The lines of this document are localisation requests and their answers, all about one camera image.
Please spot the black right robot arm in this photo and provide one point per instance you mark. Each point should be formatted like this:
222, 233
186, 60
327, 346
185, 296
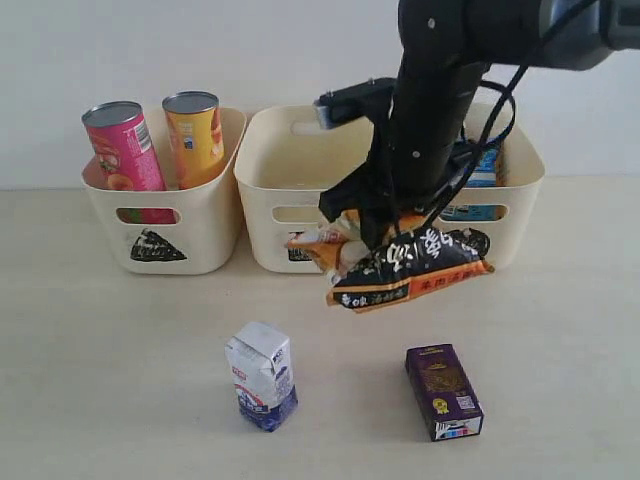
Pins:
564, 35

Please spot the orange black noodle packet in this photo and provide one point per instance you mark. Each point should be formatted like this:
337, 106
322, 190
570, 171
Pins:
414, 261

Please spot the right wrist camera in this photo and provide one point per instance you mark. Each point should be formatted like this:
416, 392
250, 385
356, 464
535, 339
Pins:
370, 99

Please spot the white blue milk carton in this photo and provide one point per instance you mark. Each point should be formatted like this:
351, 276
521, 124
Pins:
260, 361

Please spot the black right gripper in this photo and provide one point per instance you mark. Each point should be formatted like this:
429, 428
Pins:
418, 119

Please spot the cream bin with triangle mark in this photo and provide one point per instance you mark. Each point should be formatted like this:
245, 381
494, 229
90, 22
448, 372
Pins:
173, 232

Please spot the cream bin with square mark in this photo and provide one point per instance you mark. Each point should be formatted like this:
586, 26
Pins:
285, 161

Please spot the blue noodle packet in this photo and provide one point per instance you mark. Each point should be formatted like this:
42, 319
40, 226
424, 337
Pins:
486, 174

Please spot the yellow chips can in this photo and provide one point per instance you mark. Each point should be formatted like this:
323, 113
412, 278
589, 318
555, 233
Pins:
196, 138

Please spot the cream bin with circle mark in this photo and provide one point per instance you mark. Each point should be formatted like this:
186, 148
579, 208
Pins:
521, 174

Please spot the purple drink carton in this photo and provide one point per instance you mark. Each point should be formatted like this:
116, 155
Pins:
446, 399

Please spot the pink chips can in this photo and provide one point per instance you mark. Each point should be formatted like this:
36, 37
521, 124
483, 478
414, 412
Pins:
123, 147

